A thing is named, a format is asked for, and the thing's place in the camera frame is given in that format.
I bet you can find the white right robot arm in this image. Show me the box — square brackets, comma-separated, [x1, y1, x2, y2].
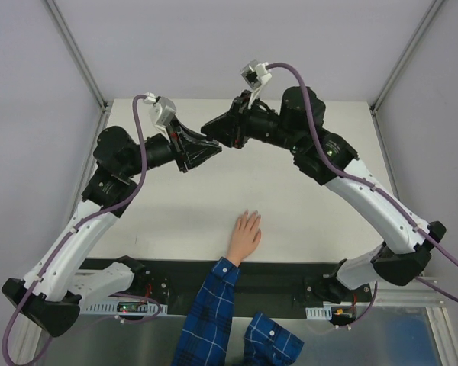
[201, 86, 447, 303]

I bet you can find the blue plaid sleeve forearm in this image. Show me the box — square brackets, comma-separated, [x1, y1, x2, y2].
[172, 257, 240, 365]

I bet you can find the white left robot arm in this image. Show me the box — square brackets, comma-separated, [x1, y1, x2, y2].
[2, 119, 222, 338]

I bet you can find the person's left hand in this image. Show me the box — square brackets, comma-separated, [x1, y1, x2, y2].
[225, 211, 262, 267]

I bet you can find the blue plaid shirt part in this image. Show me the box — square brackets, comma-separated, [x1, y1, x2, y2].
[242, 313, 304, 365]

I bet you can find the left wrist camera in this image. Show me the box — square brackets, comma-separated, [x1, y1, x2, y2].
[144, 92, 176, 135]

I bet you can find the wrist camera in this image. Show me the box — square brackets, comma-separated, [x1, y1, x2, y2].
[240, 59, 272, 108]
[144, 92, 176, 135]

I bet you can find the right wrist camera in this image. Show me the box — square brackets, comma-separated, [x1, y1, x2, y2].
[240, 59, 272, 108]

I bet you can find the left aluminium frame post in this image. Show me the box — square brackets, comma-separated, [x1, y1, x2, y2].
[41, 0, 109, 111]

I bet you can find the aluminium frame post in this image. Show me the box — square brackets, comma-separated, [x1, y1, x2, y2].
[370, 0, 447, 116]
[41, 0, 109, 111]

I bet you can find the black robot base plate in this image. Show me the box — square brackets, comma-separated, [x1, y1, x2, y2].
[101, 258, 381, 317]

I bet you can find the left white cable duct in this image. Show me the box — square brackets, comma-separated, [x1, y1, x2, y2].
[80, 299, 168, 316]

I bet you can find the white cable duct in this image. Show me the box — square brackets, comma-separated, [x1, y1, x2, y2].
[80, 299, 168, 316]
[305, 305, 332, 321]

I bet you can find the right white cable duct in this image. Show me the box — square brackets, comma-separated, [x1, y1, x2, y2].
[305, 305, 332, 321]

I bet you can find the right aluminium frame post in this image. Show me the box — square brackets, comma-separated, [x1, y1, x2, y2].
[370, 0, 447, 116]

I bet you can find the aluminium front rail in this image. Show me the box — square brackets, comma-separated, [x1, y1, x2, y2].
[376, 280, 445, 307]

